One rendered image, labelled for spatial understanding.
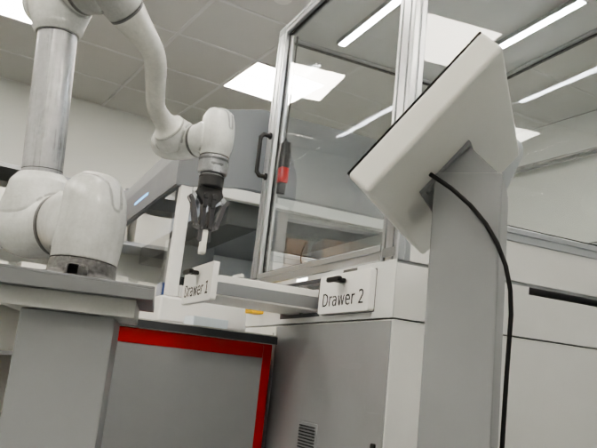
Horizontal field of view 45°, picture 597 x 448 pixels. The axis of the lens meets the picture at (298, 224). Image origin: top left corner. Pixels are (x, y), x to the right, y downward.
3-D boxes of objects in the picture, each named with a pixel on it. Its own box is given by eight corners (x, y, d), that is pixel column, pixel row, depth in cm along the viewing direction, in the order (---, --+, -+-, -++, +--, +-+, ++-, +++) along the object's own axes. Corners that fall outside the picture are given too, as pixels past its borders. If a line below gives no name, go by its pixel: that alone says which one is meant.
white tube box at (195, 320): (192, 327, 233) (194, 316, 234) (183, 327, 241) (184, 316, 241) (226, 332, 239) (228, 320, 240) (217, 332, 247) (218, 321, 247)
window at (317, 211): (386, 244, 186) (412, -82, 206) (263, 274, 263) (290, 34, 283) (388, 245, 186) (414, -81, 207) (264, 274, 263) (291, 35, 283)
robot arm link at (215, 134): (238, 161, 219) (204, 164, 226) (244, 113, 222) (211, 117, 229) (217, 150, 210) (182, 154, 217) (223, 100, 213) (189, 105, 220)
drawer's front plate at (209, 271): (209, 300, 198) (214, 260, 200) (180, 305, 224) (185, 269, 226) (215, 300, 198) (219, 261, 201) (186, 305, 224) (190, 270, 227)
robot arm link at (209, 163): (233, 157, 215) (231, 176, 213) (223, 164, 223) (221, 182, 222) (204, 150, 211) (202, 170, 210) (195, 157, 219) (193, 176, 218)
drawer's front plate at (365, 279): (367, 310, 182) (370, 267, 184) (317, 315, 208) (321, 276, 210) (373, 311, 183) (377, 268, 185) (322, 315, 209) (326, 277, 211)
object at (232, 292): (214, 295, 200) (217, 274, 201) (188, 300, 223) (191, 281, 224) (340, 314, 216) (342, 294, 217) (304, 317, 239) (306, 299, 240)
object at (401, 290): (392, 316, 174) (396, 258, 177) (244, 326, 266) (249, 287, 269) (668, 359, 211) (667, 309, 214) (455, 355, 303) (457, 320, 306)
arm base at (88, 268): (27, 271, 152) (32, 245, 154) (44, 287, 174) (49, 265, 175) (114, 284, 155) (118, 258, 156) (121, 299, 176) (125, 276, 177)
